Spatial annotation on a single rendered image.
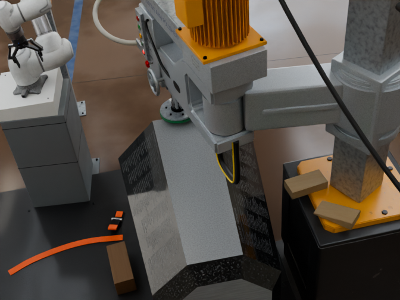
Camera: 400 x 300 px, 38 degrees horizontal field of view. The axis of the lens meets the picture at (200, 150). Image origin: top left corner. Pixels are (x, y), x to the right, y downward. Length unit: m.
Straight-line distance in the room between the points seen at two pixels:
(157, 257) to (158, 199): 0.33
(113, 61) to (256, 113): 3.16
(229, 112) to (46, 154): 1.71
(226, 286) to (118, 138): 2.24
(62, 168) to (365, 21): 2.32
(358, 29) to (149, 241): 1.43
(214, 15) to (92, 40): 3.77
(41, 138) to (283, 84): 1.84
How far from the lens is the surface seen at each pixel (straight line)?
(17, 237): 4.16
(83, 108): 5.04
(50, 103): 3.66
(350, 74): 2.54
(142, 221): 3.10
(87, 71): 5.50
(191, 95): 2.76
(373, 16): 2.41
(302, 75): 2.59
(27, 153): 3.94
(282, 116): 2.59
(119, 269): 3.62
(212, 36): 2.31
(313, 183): 3.03
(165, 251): 2.85
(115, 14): 6.32
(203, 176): 3.04
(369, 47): 2.48
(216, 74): 2.28
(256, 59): 2.34
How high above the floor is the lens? 3.00
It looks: 42 degrees down
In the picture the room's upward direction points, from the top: 6 degrees counter-clockwise
